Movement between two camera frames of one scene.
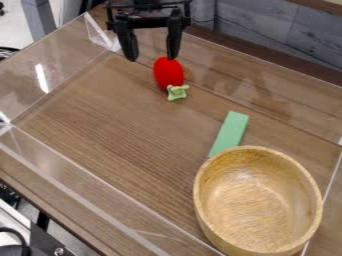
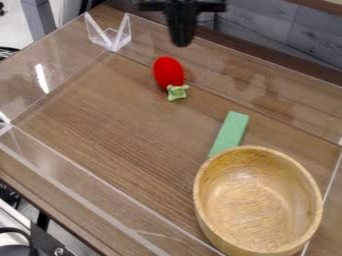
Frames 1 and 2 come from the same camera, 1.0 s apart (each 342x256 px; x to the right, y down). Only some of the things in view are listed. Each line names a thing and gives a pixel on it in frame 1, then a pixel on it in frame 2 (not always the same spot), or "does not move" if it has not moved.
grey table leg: [40, 17] does not move
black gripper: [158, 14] to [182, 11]
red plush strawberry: [170, 77] does not move
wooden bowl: [258, 202] does not move
